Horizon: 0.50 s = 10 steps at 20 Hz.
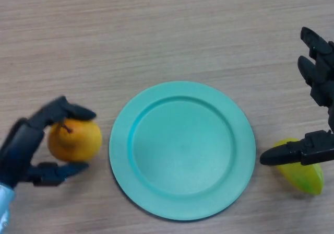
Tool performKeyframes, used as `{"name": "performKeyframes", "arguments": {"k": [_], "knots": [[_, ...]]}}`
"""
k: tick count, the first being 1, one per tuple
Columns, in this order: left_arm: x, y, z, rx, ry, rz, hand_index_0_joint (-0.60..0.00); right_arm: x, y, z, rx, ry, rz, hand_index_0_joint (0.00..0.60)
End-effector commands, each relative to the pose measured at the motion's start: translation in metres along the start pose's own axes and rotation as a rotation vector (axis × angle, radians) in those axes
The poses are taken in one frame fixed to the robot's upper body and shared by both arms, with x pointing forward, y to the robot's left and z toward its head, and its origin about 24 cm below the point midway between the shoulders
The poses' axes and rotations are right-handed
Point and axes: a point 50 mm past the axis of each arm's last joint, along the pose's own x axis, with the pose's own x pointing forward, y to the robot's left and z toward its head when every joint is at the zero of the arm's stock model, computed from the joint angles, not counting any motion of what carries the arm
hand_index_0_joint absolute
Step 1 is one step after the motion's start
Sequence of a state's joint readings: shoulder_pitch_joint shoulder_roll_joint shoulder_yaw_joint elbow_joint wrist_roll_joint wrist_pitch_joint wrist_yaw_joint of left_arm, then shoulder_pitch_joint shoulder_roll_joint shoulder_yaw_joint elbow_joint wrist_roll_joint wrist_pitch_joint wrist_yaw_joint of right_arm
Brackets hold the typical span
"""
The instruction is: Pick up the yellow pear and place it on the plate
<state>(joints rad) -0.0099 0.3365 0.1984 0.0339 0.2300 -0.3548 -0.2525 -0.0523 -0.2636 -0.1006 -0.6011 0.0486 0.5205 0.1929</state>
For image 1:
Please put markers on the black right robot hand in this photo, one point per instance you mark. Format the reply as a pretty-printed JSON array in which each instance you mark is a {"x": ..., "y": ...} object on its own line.
[{"x": 317, "y": 150}]

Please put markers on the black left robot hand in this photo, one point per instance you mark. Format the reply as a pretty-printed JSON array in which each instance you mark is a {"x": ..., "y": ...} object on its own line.
[{"x": 19, "y": 145}]

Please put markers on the yellow pear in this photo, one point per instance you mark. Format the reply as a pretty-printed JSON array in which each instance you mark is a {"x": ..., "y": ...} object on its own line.
[{"x": 75, "y": 142}]

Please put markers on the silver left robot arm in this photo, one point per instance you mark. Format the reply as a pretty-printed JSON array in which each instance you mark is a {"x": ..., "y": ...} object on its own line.
[{"x": 5, "y": 210}]

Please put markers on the green round plate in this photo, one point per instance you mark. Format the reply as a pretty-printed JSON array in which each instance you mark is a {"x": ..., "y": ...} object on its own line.
[{"x": 182, "y": 150}]

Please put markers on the yellow-green starfruit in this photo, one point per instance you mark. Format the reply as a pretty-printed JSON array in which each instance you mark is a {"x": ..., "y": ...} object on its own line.
[{"x": 305, "y": 177}]

